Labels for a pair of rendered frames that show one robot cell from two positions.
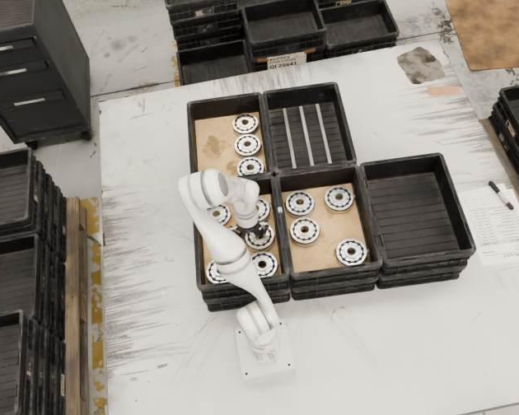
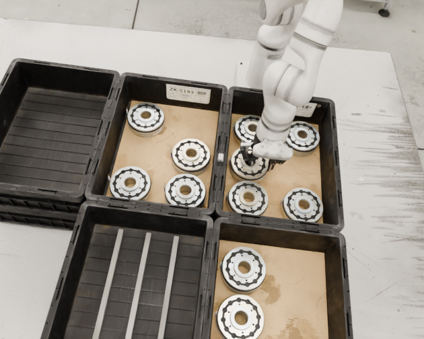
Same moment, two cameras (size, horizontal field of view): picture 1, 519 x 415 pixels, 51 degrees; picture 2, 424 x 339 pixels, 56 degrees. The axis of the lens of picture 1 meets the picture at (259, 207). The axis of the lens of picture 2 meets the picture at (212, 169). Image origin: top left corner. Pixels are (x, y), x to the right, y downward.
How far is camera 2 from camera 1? 1.65 m
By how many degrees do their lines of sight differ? 62
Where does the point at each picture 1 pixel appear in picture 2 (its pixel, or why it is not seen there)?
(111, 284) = not seen: outside the picture
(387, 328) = not seen: hidden behind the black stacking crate
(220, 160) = (289, 311)
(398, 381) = (147, 55)
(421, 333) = not seen: hidden behind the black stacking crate
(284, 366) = (245, 64)
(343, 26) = not seen: outside the picture
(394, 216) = (71, 153)
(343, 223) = (138, 160)
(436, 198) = (4, 159)
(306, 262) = (200, 129)
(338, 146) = (89, 282)
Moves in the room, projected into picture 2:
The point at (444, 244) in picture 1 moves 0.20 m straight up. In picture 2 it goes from (36, 107) to (11, 54)
